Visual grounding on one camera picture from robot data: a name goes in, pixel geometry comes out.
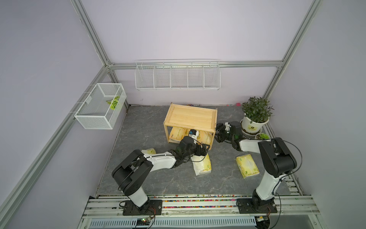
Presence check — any white mesh wall basket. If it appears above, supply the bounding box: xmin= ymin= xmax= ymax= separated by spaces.
xmin=74 ymin=83 xmax=127 ymax=130

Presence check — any white wire wall shelf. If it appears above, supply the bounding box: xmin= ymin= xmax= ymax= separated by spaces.
xmin=134 ymin=59 xmax=221 ymax=90

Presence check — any wooden two-tier shelf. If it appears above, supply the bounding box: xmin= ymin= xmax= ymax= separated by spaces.
xmin=163 ymin=103 xmax=218 ymax=146

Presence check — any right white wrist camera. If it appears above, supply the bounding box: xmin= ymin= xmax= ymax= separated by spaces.
xmin=225 ymin=122 xmax=231 ymax=133

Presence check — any green leaf in basket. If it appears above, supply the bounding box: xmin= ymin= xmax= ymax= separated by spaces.
xmin=106 ymin=96 xmax=120 ymax=110

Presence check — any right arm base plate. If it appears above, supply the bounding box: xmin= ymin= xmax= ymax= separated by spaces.
xmin=236 ymin=196 xmax=278 ymax=215

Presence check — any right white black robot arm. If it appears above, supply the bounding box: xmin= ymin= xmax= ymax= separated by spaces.
xmin=215 ymin=121 xmax=297 ymax=211

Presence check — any large potted green plant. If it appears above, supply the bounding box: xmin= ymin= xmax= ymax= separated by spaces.
xmin=241 ymin=96 xmax=273 ymax=135

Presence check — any small potted succulent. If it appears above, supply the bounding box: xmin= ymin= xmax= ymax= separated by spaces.
xmin=255 ymin=133 xmax=271 ymax=140

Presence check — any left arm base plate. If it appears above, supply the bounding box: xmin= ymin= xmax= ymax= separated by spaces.
xmin=119 ymin=199 xmax=163 ymax=216

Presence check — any green tissue pack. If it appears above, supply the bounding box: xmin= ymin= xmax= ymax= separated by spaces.
xmin=191 ymin=154 xmax=212 ymax=176
xmin=141 ymin=148 xmax=156 ymax=155
xmin=235 ymin=154 xmax=260 ymax=178

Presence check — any orange tissue pack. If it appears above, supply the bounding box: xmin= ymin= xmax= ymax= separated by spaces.
xmin=169 ymin=127 xmax=189 ymax=142
xmin=197 ymin=131 xmax=212 ymax=145

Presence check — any aluminium rail frame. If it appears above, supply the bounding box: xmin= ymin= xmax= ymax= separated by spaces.
xmin=78 ymin=195 xmax=327 ymax=229

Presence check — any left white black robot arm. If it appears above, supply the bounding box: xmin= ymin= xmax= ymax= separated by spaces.
xmin=112 ymin=136 xmax=210 ymax=208

